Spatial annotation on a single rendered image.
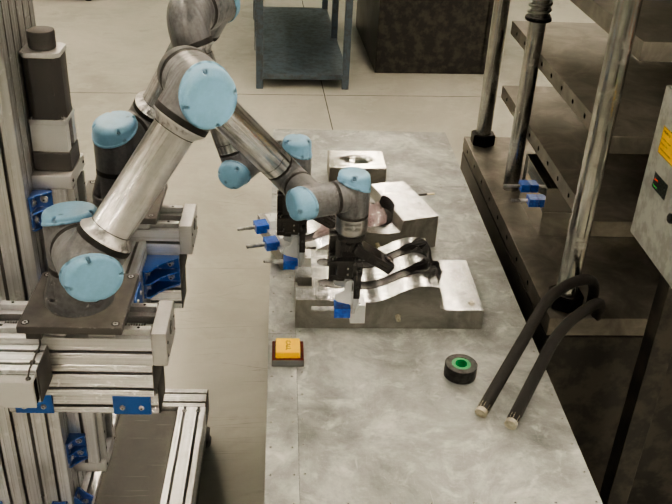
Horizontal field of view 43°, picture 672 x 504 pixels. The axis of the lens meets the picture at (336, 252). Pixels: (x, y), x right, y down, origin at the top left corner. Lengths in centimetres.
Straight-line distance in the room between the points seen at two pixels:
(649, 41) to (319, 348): 112
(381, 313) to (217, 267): 190
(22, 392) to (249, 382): 155
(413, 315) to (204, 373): 133
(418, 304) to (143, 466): 103
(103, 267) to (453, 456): 85
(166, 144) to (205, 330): 204
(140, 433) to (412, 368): 106
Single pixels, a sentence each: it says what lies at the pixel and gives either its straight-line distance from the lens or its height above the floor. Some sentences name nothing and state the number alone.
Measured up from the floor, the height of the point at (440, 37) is 29.
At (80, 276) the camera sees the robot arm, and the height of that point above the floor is 122.
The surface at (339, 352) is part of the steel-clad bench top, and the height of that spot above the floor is 80.
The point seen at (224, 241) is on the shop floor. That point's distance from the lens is 427.
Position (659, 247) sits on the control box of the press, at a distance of 220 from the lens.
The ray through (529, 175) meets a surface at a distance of 298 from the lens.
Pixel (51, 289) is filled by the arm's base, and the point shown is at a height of 109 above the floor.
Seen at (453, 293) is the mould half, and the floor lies 86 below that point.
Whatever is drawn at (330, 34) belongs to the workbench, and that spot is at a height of 11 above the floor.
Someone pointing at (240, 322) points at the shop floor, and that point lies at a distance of 368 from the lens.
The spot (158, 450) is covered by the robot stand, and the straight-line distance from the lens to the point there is 280.
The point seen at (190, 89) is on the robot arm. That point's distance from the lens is 163.
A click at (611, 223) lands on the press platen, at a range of 247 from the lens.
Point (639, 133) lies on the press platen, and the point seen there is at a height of 129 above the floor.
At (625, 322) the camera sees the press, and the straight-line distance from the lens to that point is 254.
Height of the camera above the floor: 212
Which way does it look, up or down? 30 degrees down
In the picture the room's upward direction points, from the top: 3 degrees clockwise
